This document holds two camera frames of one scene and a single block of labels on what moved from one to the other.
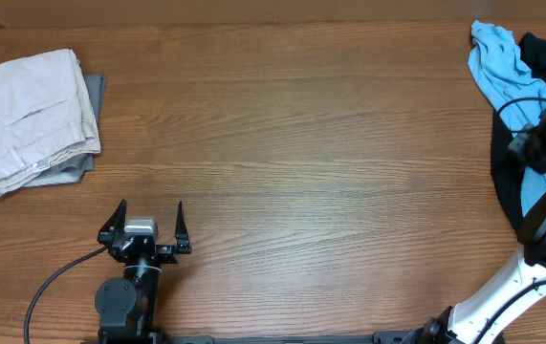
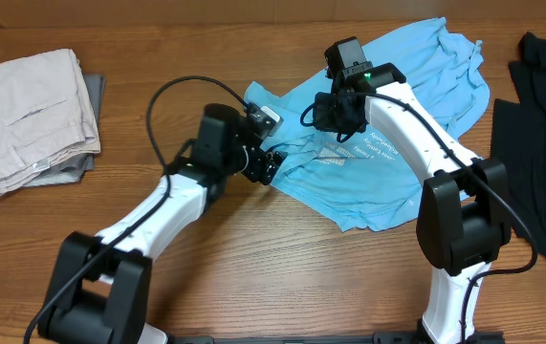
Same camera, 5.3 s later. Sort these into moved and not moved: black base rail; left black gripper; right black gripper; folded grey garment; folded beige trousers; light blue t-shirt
Moved: right black gripper; left black gripper; light blue t-shirt
Not moved: black base rail; folded grey garment; folded beige trousers
